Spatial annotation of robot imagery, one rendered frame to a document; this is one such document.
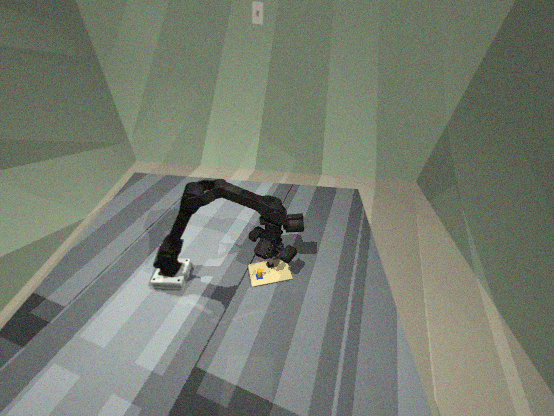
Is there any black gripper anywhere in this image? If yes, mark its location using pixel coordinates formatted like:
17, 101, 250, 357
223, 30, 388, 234
249, 226, 297, 263

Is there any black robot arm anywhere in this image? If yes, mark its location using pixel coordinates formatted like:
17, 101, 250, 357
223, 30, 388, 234
153, 179, 304, 277

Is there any pale yellow plate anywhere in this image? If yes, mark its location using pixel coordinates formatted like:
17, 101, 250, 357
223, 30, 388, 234
248, 257, 293, 288

